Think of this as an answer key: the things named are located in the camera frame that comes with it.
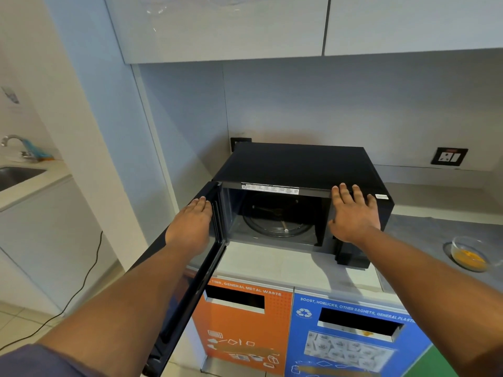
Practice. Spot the yellow food residue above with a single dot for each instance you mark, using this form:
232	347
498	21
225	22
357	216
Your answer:
470	258

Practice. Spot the blue cleaning brush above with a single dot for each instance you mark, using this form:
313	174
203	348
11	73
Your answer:
37	154

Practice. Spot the person's left fingers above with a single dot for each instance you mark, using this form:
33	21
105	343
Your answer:
201	203

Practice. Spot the grey shirt sleeve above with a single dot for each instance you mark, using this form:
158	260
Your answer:
35	363

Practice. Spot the person's right hand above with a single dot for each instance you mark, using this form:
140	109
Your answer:
353	217

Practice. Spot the person's right little finger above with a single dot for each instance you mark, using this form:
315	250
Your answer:
371	203

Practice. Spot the long white label sticker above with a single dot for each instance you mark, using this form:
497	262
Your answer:
271	188

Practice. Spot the person's right forearm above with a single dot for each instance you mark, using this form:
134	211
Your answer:
428	294

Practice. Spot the white base cabinet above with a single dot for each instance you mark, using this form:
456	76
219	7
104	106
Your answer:
51	247

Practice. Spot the green waste bin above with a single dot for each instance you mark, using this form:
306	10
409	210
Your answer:
430	365

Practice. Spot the glass microwave turntable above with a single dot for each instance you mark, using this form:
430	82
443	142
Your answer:
275	228

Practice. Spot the clear glass bowl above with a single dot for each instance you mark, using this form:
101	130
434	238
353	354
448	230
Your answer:
460	244

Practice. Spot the black microwave door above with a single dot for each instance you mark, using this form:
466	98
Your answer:
196	288

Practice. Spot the chrome sink faucet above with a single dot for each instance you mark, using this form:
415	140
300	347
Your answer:
13	138

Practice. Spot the person's left hand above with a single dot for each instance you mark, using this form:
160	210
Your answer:
190	227

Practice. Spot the blue recycling bin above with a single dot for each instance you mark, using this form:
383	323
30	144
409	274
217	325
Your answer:
342	349

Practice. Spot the black wall socket with switch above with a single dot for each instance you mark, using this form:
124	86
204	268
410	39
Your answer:
449	156

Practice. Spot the steel sink basin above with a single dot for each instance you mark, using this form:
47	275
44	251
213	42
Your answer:
17	175

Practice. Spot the person's right middle finger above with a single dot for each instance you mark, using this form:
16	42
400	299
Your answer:
346	193

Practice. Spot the person's left forearm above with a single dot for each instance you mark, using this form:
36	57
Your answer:
129	310

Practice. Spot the orange waste bin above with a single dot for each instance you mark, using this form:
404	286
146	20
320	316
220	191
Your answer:
243	325

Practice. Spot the black microwave oven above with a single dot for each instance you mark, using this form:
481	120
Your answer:
298	164

